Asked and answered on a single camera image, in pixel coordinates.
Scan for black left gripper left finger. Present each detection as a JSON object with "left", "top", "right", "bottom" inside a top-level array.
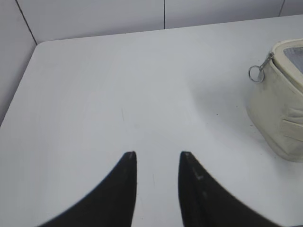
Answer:
[{"left": 42, "top": 151, "right": 137, "bottom": 227}]

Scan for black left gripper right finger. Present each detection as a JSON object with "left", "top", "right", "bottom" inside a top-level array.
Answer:
[{"left": 179, "top": 151, "right": 277, "bottom": 227}]

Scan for cream canvas zipper bag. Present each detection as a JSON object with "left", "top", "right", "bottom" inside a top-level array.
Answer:
[{"left": 247, "top": 39, "right": 303, "bottom": 162}]

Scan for silver ring zipper pull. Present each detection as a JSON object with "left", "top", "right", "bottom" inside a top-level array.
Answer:
[{"left": 248, "top": 52, "right": 274, "bottom": 83}]

